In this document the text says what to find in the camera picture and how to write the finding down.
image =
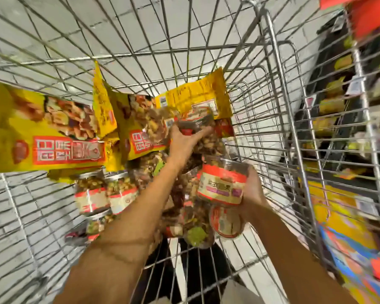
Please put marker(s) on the person's right forearm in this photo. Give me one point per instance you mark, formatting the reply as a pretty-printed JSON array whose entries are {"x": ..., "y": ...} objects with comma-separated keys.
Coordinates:
[{"x": 297, "y": 262}]

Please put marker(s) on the person's dark trousers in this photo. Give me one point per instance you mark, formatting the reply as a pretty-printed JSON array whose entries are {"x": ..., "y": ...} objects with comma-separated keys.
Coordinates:
[{"x": 190, "y": 275}]

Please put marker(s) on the red-label clear nut jar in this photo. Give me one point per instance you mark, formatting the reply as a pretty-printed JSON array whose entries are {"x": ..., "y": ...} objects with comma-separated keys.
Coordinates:
[{"x": 220, "y": 183}]

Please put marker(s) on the person's left hand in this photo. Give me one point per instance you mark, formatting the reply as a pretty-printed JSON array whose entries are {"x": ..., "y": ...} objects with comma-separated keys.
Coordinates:
[{"x": 183, "y": 148}]

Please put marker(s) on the yellow nut bag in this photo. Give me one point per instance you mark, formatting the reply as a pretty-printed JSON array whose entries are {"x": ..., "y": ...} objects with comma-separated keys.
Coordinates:
[
  {"x": 31, "y": 133},
  {"x": 123, "y": 126},
  {"x": 199, "y": 91}
]

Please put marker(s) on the small white price tag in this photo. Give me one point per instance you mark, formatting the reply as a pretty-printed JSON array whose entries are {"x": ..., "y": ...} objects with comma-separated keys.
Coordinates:
[{"x": 367, "y": 207}]

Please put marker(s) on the person's right hand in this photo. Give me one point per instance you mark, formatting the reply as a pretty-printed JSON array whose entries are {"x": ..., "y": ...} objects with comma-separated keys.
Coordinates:
[{"x": 253, "y": 202}]

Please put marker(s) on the flat blue box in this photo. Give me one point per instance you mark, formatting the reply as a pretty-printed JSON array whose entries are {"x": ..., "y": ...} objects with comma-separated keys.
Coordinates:
[{"x": 361, "y": 275}]

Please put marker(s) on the flat yellow box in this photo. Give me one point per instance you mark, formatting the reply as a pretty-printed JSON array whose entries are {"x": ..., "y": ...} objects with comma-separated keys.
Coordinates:
[{"x": 342, "y": 212}]

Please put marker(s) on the pile of snacks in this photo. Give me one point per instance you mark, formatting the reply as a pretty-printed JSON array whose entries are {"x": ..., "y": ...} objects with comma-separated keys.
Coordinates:
[{"x": 92, "y": 199}]

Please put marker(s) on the person's left forearm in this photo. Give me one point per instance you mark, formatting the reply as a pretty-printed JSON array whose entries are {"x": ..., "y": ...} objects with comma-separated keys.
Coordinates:
[{"x": 126, "y": 243}]

